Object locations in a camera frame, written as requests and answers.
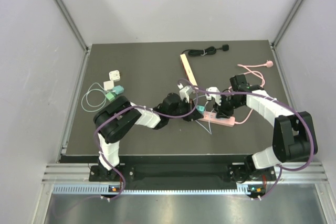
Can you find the beige wooden power strip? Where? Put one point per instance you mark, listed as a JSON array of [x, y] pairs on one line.
[[187, 69]]

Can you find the white cube charger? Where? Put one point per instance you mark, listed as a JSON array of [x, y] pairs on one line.
[[108, 85]]

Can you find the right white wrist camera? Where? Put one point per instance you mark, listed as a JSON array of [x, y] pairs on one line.
[[213, 93]]

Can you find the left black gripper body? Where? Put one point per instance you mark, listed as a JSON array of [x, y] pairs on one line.
[[185, 108]]

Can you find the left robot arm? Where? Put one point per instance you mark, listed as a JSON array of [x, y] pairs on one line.
[[115, 120]]

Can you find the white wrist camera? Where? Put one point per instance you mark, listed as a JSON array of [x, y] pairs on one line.
[[185, 92], [213, 93]]

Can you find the slotted grey cable duct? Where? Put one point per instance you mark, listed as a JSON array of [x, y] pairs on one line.
[[114, 188]]

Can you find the white square plug adapter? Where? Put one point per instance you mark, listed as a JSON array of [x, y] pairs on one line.
[[114, 75]]

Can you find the aluminium frame rail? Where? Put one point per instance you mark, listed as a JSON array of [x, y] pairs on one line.
[[71, 24]]

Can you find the pink power strip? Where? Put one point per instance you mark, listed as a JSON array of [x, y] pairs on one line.
[[211, 118]]

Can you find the teal plug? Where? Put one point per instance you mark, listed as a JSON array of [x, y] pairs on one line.
[[118, 90]]

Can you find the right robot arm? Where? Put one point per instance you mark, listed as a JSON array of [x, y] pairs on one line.
[[293, 132]]

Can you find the teal charger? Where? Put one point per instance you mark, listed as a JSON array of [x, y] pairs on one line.
[[200, 108]]

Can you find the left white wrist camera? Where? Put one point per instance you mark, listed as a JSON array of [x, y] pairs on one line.
[[185, 92]]

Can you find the green plug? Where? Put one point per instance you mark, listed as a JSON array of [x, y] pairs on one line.
[[110, 96]]

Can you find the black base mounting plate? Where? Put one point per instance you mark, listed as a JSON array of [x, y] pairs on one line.
[[211, 168]]

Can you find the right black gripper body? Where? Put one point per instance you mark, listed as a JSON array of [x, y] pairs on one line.
[[227, 106]]

